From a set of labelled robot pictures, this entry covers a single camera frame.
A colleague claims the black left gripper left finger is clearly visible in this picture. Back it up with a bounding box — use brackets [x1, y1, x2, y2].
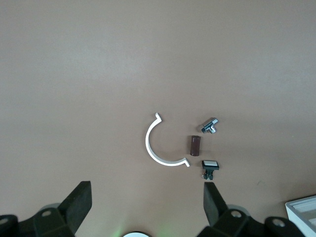
[0, 181, 93, 237]

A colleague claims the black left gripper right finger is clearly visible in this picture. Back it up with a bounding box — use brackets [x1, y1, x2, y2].
[197, 182, 304, 237]

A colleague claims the white half-ring clamp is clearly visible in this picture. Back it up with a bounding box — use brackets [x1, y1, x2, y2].
[145, 112, 191, 168]

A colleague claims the black switch with white cap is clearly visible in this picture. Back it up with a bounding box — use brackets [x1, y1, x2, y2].
[200, 159, 220, 182]

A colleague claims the chrome metal fitting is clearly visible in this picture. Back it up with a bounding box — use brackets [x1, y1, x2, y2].
[198, 117, 219, 134]

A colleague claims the dark brown block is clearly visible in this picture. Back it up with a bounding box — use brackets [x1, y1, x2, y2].
[189, 135, 201, 157]

